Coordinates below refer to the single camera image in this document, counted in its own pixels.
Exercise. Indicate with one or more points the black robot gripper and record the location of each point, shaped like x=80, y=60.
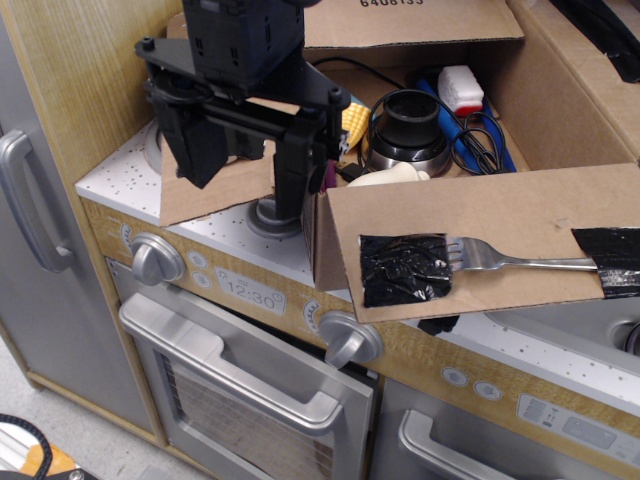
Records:
x=240, y=78

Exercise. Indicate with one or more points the grey stove burner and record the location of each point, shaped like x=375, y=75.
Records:
x=263, y=221

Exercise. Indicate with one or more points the magenta marker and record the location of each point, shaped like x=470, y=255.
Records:
x=329, y=180

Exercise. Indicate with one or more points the black USB plug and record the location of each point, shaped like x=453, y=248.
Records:
x=348, y=171

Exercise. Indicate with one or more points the yellow toy corn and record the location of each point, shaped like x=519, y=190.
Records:
x=355, y=121

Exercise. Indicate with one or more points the silver left stove knob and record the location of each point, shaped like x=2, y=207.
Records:
x=155, y=260

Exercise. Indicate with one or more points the silver stove knob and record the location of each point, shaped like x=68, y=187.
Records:
x=155, y=260
x=347, y=340

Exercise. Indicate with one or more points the cream toy piece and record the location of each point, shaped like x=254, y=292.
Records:
x=399, y=173

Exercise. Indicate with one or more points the black silver 3D mouse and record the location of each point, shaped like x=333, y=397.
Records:
x=408, y=131

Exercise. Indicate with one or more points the black tape on fork tines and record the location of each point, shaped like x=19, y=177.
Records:
x=406, y=269

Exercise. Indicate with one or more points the wooden toy kitchen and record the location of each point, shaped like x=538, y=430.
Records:
x=496, y=401

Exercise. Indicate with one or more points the silver right stove knob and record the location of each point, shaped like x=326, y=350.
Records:
x=347, y=340

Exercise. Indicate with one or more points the blue pen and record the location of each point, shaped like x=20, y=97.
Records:
x=477, y=142

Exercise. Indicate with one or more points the white red toy block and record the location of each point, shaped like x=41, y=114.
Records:
x=459, y=89

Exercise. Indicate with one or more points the silver oven door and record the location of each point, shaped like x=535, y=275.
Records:
x=241, y=401

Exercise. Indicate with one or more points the silver metal fork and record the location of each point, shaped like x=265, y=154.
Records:
x=472, y=254

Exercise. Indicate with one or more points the black tape scrap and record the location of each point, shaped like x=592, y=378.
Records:
x=437, y=326

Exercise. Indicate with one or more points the silver dishwasher door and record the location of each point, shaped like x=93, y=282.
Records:
x=421, y=437

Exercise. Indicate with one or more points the orange object on floor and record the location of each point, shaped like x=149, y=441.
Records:
x=60, y=463

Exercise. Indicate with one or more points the grey toy sink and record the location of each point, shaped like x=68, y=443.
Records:
x=603, y=330

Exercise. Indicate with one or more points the silver fridge door handle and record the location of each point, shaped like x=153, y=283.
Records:
x=15, y=147

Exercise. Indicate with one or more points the black tape on fork handle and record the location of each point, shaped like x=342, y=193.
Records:
x=615, y=252

